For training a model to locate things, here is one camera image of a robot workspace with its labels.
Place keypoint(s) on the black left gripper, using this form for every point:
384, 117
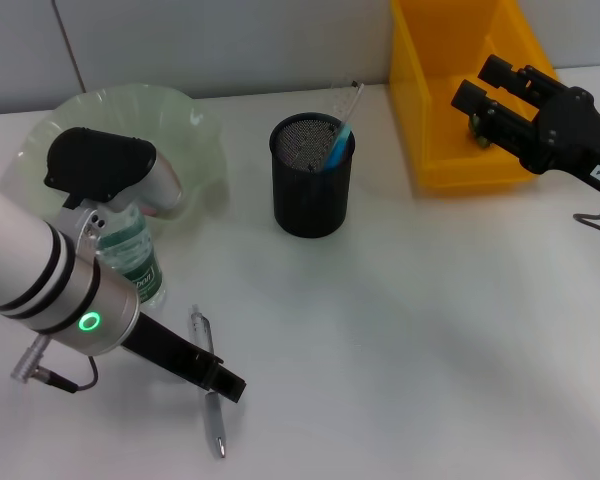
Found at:
165, 347

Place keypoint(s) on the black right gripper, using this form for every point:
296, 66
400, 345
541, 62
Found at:
575, 135

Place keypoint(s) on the silver ballpoint pen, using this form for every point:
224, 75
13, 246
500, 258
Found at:
214, 420

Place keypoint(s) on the dark green plastic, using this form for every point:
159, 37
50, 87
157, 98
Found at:
482, 142

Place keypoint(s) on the clear green-label water bottle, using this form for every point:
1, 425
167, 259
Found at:
130, 250

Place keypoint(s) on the transparent plastic ruler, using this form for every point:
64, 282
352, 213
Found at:
352, 107

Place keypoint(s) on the blue scissors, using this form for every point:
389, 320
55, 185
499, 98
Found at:
337, 150

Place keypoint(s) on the pink peach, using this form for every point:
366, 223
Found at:
147, 210

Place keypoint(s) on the black mesh pen holder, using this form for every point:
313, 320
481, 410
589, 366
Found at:
311, 210

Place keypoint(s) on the pale green glass fruit plate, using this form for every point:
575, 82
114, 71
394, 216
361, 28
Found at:
190, 125

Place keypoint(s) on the yellow plastic bin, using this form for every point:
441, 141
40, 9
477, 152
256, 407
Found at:
420, 100

